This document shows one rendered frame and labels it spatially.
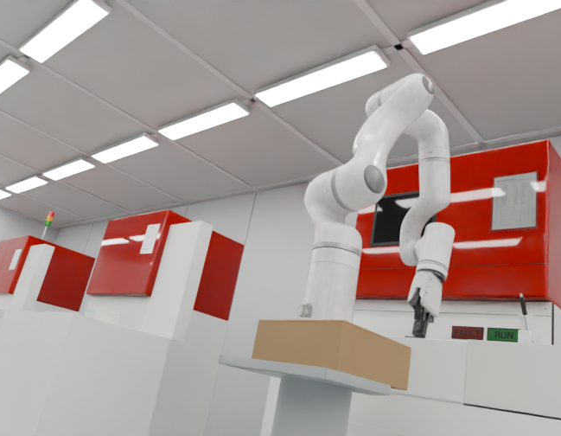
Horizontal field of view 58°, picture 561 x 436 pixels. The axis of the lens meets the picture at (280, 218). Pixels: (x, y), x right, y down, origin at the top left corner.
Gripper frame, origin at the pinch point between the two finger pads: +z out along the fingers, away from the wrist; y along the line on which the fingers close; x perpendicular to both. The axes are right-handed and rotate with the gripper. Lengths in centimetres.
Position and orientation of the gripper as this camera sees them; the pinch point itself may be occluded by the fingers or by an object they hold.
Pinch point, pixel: (419, 329)
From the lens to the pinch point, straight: 142.8
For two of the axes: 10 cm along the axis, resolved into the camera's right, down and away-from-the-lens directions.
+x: 7.3, -1.0, -6.8
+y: -6.1, -5.5, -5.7
